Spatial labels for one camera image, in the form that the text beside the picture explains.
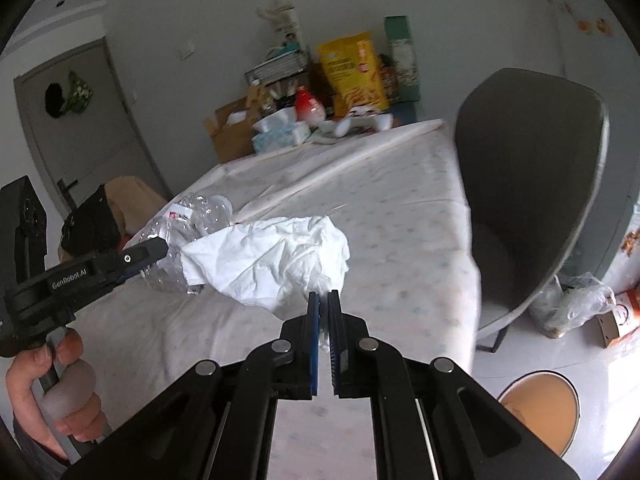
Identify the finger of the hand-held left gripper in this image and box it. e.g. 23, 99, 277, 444
75, 267, 146, 317
75, 236, 169, 286

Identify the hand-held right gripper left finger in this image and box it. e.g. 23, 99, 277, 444
62, 293, 320, 480

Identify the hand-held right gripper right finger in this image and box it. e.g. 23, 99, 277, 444
328, 291, 581, 480

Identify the crushed clear plastic bottle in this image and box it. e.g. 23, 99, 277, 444
132, 194, 235, 297

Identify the white tissue paper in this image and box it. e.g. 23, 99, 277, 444
181, 215, 351, 356

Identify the round trash bin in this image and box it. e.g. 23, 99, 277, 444
497, 370, 581, 458

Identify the person's left forearm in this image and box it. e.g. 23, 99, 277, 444
12, 417, 68, 468

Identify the person's left hand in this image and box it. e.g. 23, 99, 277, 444
7, 332, 108, 461

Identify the black denim cloth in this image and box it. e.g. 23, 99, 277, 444
60, 184, 123, 256

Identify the grey door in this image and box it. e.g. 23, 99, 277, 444
14, 37, 173, 211

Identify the brown cardboard box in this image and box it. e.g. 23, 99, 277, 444
203, 95, 261, 163

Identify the green door hanging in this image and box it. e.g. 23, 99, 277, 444
44, 70, 96, 118

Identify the blue tissue box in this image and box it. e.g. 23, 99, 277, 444
251, 110, 311, 155

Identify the clear plastic bag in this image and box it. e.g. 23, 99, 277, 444
557, 272, 617, 333
529, 275, 566, 337

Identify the red and white bottle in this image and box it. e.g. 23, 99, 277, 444
294, 86, 327, 123

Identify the white game controller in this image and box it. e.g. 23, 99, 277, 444
320, 110, 395, 138

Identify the blue storage box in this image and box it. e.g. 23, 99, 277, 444
387, 101, 426, 128

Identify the grey upholstered chair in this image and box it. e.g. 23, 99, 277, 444
454, 67, 611, 353

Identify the white printed carton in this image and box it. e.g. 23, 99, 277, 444
257, 2, 306, 56

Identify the dark red snack packet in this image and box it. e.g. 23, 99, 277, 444
377, 52, 401, 103

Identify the yellow snack bag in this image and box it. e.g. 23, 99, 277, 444
316, 31, 390, 118

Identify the orange and white cardboard box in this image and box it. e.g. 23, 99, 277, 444
599, 290, 640, 348

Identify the tall green box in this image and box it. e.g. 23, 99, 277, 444
383, 15, 421, 103

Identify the door handle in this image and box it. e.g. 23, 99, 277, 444
57, 179, 81, 206

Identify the black wire basket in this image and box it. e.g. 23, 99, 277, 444
243, 52, 311, 86

